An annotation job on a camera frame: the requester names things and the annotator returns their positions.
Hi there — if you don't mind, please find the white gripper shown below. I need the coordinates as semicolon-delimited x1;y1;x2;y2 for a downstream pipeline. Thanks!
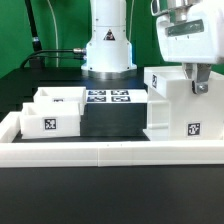
151;0;224;94

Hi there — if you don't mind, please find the white drawer cabinet box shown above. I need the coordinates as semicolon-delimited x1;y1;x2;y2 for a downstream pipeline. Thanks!
144;66;224;141

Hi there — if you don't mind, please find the white front drawer tray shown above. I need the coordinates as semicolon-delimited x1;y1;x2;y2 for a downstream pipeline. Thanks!
20;102;81;139

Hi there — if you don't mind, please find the white drawer tray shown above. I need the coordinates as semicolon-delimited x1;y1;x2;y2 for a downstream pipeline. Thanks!
33;86;86;115
20;102;81;139

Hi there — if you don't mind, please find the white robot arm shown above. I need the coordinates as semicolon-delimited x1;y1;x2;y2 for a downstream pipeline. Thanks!
82;0;224;94

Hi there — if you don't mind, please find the white rear drawer tray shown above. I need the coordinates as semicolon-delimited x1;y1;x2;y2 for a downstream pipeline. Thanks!
33;86;86;115

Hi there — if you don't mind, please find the marker tag sheet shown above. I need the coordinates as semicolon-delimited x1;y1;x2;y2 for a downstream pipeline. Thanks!
86;89;147;103

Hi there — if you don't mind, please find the black pole stand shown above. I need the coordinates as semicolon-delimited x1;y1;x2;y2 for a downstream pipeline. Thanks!
24;0;45;69

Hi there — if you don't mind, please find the black cable with connector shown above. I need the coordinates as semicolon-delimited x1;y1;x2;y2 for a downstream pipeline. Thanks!
20;47;88;69

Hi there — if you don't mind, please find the white thin cable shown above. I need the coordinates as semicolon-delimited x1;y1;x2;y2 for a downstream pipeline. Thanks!
45;0;60;68

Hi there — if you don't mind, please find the white U-shaped border frame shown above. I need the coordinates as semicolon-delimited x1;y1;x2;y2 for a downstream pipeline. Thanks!
0;112;224;167

